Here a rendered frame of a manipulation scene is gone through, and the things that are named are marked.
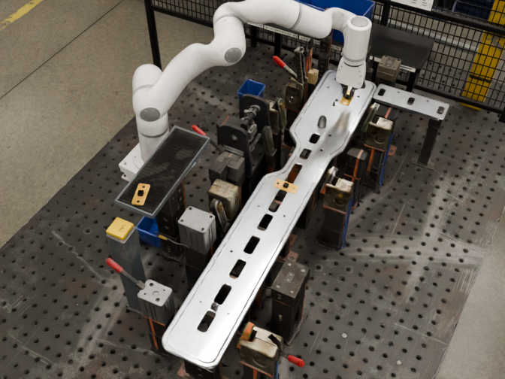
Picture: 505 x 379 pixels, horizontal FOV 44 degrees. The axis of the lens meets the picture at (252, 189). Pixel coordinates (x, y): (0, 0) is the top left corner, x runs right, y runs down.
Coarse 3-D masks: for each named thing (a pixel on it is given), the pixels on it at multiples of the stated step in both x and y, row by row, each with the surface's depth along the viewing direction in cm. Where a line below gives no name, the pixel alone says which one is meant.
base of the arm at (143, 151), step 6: (138, 132) 242; (168, 132) 245; (144, 138) 241; (150, 138) 240; (156, 138) 240; (162, 138) 242; (138, 144) 260; (144, 144) 244; (150, 144) 243; (156, 144) 243; (138, 150) 258; (144, 150) 247; (150, 150) 246; (138, 156) 256; (144, 156) 251; (138, 162) 254; (138, 168) 253
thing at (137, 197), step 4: (140, 184) 198; (144, 184) 198; (148, 184) 198; (140, 188) 197; (144, 188) 197; (148, 188) 197; (136, 192) 196; (140, 192) 195; (144, 192) 196; (136, 196) 195; (140, 196) 195; (144, 196) 195; (132, 200) 194; (136, 200) 194; (140, 200) 194; (144, 200) 194; (132, 204) 193; (136, 204) 193; (140, 204) 193
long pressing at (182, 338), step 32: (320, 96) 249; (320, 128) 238; (352, 128) 238; (288, 160) 227; (320, 160) 227; (256, 192) 217; (288, 192) 217; (256, 224) 208; (288, 224) 208; (224, 256) 200; (256, 256) 200; (192, 288) 192; (256, 288) 193; (192, 320) 186; (224, 320) 186; (192, 352) 179; (224, 352) 180
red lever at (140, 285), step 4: (108, 260) 183; (112, 260) 184; (108, 264) 183; (112, 264) 183; (116, 264) 184; (116, 268) 183; (120, 268) 184; (120, 272) 184; (124, 272) 185; (128, 276) 185; (132, 280) 185; (136, 280) 186; (140, 280) 185; (136, 284) 185; (140, 284) 185; (144, 284) 186; (140, 288) 185
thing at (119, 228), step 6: (114, 222) 189; (120, 222) 189; (126, 222) 189; (108, 228) 187; (114, 228) 187; (120, 228) 187; (126, 228) 187; (114, 234) 186; (120, 234) 186; (126, 234) 187
